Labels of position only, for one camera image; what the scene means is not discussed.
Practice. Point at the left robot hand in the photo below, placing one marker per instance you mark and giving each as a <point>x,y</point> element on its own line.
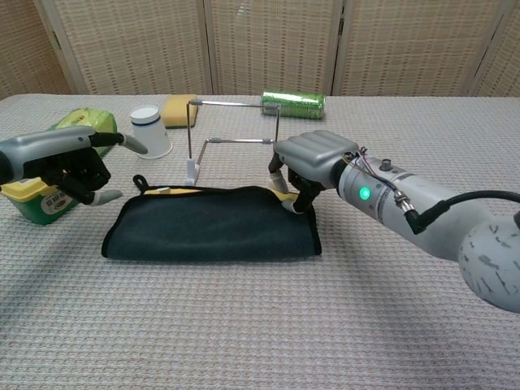
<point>48,150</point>

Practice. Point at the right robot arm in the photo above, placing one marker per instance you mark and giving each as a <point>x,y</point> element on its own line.
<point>438,219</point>

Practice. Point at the white paper cup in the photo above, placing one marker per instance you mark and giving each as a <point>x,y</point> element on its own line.
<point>152,130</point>

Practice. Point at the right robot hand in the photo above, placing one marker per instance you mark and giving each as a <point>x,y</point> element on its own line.
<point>313,154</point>

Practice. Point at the woven folding screen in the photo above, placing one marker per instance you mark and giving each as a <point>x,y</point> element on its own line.
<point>142,48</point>

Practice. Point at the green tissue pack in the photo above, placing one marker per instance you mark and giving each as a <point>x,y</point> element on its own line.
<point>87,115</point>

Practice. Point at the green drink can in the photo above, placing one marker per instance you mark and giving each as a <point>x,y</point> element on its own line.
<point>296,105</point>

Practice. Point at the yellow sponge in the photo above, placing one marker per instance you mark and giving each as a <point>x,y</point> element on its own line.
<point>174,111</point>

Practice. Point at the green tub with yellow lid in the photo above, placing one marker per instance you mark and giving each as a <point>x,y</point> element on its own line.
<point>40,211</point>

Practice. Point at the yellow towel with black trim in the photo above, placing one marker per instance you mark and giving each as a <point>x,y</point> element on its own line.
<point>211,227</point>

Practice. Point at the grey woven tablecloth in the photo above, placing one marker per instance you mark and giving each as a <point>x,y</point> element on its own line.
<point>243,325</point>

